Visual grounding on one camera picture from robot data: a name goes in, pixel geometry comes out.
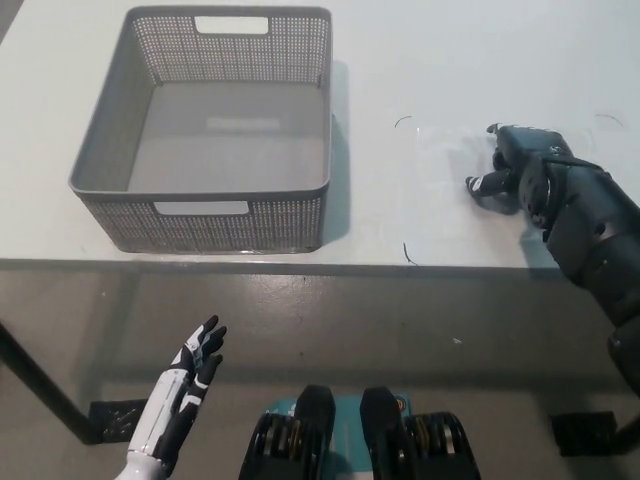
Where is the grey perforated plastic basket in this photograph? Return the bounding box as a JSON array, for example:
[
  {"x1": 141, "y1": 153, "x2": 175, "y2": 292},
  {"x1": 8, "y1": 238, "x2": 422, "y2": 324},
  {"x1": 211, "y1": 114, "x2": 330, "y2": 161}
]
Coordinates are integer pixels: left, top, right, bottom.
[{"x1": 68, "y1": 5, "x2": 335, "y2": 255}]

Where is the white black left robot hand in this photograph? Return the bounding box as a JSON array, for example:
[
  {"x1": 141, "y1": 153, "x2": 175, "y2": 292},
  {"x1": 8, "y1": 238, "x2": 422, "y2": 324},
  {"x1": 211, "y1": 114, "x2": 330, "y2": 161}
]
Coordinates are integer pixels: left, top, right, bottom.
[{"x1": 126, "y1": 314, "x2": 228, "y2": 465}]

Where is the black metal table leg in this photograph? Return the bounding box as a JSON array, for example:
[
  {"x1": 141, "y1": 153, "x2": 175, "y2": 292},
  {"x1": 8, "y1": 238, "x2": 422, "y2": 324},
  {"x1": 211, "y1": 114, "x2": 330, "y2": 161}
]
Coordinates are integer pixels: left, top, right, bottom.
[
  {"x1": 615, "y1": 415, "x2": 640, "y2": 444},
  {"x1": 0, "y1": 322, "x2": 104, "y2": 446}
]

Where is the black table foot plate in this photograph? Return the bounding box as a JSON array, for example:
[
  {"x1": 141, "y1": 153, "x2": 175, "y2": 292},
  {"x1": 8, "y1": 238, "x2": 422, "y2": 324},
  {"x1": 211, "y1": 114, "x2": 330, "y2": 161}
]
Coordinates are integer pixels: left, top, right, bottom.
[
  {"x1": 89, "y1": 399, "x2": 152, "y2": 444},
  {"x1": 548, "y1": 410, "x2": 620, "y2": 457}
]

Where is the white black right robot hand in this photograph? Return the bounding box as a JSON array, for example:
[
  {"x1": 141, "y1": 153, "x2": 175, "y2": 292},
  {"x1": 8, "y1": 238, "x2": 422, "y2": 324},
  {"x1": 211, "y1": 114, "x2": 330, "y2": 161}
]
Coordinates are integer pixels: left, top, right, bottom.
[{"x1": 464, "y1": 121, "x2": 575, "y2": 199}]

